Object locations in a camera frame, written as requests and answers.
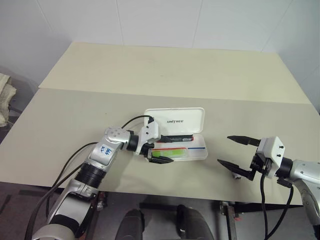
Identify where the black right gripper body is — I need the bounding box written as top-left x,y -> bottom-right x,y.
249,151 -> 273,176

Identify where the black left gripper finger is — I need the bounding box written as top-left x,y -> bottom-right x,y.
147,155 -> 175,166
152,134 -> 176,146

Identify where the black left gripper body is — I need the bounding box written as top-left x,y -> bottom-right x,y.
140,142 -> 158,164

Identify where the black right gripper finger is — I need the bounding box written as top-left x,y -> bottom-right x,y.
216,158 -> 256,182
226,135 -> 262,148

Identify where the black marker with red cap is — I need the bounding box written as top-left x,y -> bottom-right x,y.
165,134 -> 196,144

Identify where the green marker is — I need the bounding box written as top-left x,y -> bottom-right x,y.
152,147 -> 189,159

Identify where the white plastic pencil case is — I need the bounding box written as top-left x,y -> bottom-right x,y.
144,107 -> 209,163

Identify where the dark rounded shape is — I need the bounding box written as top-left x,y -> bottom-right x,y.
117,208 -> 146,240
175,204 -> 216,240

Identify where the beige cloth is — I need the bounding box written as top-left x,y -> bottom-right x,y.
0,72 -> 18,127

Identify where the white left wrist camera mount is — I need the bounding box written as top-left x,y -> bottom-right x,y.
134,121 -> 161,157

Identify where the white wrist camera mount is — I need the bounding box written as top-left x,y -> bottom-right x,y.
256,136 -> 286,179
134,121 -> 161,157

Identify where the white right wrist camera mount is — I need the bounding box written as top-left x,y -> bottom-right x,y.
256,136 -> 286,179

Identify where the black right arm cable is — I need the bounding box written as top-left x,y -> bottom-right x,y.
259,172 -> 295,240

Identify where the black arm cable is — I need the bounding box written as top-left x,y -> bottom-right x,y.
24,141 -> 100,240
259,172 -> 295,240

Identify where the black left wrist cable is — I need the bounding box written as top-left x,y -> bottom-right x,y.
121,114 -> 155,131

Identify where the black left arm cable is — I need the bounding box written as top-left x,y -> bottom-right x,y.
24,141 -> 100,240

